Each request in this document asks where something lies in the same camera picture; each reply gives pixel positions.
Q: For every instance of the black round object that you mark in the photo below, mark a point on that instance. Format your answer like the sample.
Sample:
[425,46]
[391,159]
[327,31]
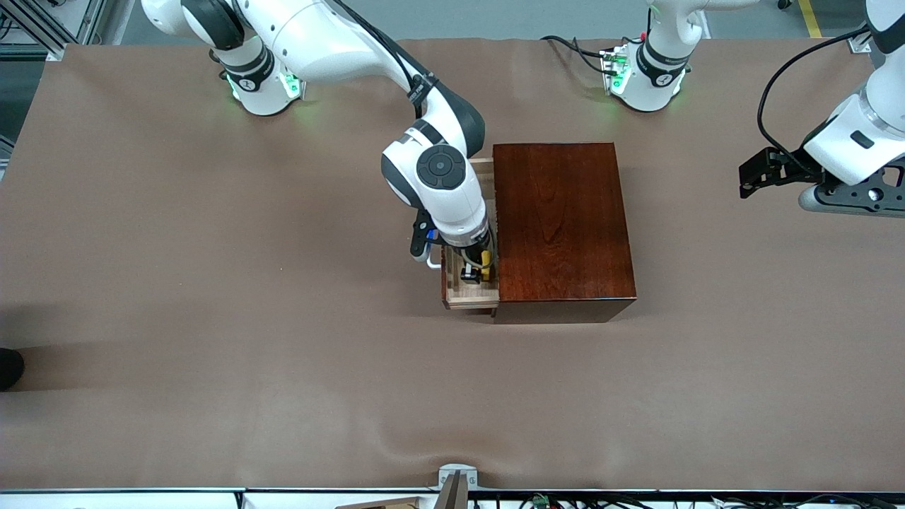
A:
[8,369]

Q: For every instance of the aluminium frame profile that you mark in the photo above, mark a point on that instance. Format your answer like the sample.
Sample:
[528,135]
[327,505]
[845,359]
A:
[53,32]
[859,44]

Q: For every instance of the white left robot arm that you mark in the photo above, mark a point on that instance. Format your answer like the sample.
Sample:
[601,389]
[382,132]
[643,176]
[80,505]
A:
[657,78]

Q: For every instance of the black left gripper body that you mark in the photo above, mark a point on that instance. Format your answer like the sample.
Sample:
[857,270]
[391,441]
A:
[787,164]

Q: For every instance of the dark wooden drawer cabinet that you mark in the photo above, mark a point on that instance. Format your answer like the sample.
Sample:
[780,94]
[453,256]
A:
[565,226]

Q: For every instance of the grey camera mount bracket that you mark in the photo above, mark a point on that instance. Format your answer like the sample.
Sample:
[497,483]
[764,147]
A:
[457,472]

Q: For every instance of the light wood board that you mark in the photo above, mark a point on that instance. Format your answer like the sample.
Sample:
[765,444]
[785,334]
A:
[385,504]

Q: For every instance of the brown table cloth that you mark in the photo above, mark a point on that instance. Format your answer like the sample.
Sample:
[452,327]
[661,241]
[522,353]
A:
[283,353]

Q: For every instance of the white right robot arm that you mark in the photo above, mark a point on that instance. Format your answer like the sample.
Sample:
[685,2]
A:
[318,35]

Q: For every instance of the yellow block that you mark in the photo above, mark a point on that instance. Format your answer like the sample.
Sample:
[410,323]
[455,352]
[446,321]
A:
[486,259]

